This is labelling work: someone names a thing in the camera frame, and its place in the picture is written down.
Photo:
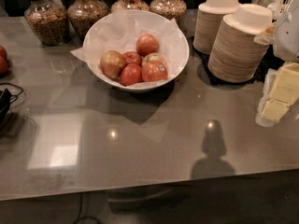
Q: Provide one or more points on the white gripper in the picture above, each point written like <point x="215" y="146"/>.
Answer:
<point x="288" y="39"/>

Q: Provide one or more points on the paper bowl stack back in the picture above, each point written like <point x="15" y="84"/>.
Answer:
<point x="209" y="17"/>

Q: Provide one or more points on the pale apple behind sticker apple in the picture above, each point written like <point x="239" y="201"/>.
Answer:
<point x="154" y="56"/>

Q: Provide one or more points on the red apple with sticker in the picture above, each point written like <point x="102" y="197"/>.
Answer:
<point x="154" y="71"/>

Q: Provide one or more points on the red apple back top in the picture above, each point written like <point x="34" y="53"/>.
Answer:
<point x="146" y="44"/>

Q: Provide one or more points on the white ceramic bowl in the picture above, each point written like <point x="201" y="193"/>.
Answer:
<point x="177" y="53"/>

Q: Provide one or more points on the red apple middle small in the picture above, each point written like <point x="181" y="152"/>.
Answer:
<point x="132" y="57"/>

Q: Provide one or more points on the red apple front centre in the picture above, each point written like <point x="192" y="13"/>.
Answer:
<point x="131" y="74"/>

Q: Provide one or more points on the white paper bowl liner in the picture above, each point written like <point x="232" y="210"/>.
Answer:
<point x="115" y="31"/>

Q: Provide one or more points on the yellowish red apple left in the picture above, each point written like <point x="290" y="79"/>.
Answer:
<point x="112" y="63"/>

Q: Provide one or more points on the red apple left edge lower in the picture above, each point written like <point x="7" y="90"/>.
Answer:
<point x="3" y="66"/>

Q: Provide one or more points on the red apple edge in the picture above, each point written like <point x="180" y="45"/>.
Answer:
<point x="3" y="52"/>
<point x="3" y="66"/>

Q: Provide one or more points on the red apple left edge upper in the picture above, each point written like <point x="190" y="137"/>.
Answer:
<point x="3" y="52"/>

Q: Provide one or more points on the black mat under stacks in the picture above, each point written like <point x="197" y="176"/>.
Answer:
<point x="264" y="69"/>

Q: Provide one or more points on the glass cereal jar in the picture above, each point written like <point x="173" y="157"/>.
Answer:
<point x="83" y="14"/>
<point x="130" y="5"/>
<point x="170" y="9"/>
<point x="48" y="20"/>

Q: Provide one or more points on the glass cereal jar far left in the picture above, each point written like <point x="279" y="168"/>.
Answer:
<point x="48" y="20"/>

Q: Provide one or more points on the black device with cable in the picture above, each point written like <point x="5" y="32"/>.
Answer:
<point x="7" y="98"/>

